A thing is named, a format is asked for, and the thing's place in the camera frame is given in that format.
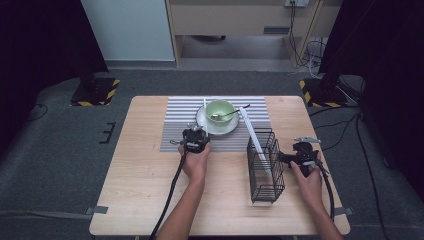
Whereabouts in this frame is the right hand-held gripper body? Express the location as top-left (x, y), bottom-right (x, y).
top-left (291, 136), bottom-right (323, 178)

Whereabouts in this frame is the grey desk label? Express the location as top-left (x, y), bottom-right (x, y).
top-left (262, 26), bottom-right (291, 36)

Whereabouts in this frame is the metal spoon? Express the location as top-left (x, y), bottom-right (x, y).
top-left (210, 103), bottom-right (251, 122)

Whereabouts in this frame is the white plate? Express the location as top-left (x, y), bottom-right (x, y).
top-left (195, 102), bottom-right (241, 136)

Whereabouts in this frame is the black yellow striped stand base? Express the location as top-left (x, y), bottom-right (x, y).
top-left (69, 77), bottom-right (121, 108)
top-left (298, 78), bottom-right (350, 109)

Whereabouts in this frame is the person's right hand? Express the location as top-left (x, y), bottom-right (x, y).
top-left (288, 151), bottom-right (324, 207)

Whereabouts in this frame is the person's left hand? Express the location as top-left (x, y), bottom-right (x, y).
top-left (177, 142), bottom-right (212, 184)

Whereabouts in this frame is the right hand-held gripper cable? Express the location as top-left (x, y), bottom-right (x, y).
top-left (316, 161), bottom-right (336, 222)

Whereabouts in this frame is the left hand-held gripper cable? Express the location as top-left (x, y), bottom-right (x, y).
top-left (148, 150), bottom-right (190, 240)

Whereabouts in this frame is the white power outlet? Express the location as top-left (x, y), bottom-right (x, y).
top-left (284, 0), bottom-right (311, 8)

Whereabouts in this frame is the hand-held gripper cable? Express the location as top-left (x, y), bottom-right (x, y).
top-left (316, 161), bottom-right (336, 222)
top-left (148, 150), bottom-right (190, 240)

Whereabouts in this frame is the light wooden desk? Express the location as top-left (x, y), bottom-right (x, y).
top-left (165, 0), bottom-right (344, 69)

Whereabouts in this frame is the black wire basket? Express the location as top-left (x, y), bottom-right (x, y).
top-left (246, 128), bottom-right (287, 205)

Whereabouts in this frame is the black power cable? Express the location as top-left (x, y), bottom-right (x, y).
top-left (288, 2), bottom-right (311, 68)

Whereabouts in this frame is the grey striped placemat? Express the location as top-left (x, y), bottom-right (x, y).
top-left (159, 96), bottom-right (272, 153)

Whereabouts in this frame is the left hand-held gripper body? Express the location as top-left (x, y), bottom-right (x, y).
top-left (169, 123), bottom-right (208, 155)

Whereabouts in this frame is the grey tape piece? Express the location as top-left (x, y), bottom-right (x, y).
top-left (84, 205), bottom-right (110, 216)
top-left (334, 206), bottom-right (355, 216)

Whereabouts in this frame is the green bowl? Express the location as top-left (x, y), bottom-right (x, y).
top-left (204, 99), bottom-right (237, 127)

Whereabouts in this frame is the long black floor cable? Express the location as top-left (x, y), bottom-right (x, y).
top-left (354, 112), bottom-right (390, 240)

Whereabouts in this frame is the thin black floor cable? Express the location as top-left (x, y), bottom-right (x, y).
top-left (25, 103), bottom-right (50, 123)

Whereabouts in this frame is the dark curtain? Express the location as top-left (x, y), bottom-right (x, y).
top-left (317, 0), bottom-right (424, 201)
top-left (0, 0), bottom-right (110, 158)

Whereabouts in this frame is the white cable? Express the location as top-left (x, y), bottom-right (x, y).
top-left (305, 37), bottom-right (327, 80)

